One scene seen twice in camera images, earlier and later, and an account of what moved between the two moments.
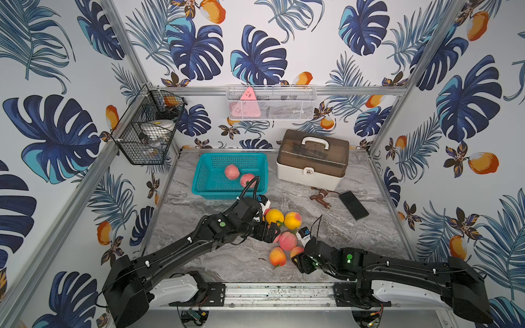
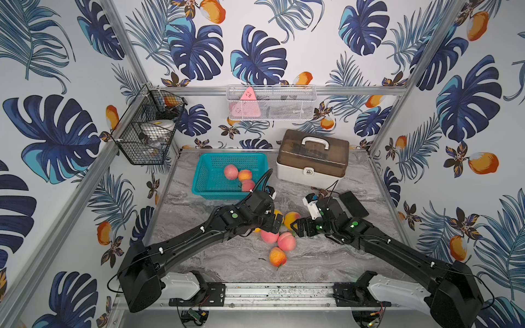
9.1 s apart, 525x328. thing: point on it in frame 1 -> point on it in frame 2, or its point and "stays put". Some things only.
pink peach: [287, 240] stays put
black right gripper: [300, 261] -> [307, 223]
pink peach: [232, 172] stays put
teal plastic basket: [210, 182] stays put
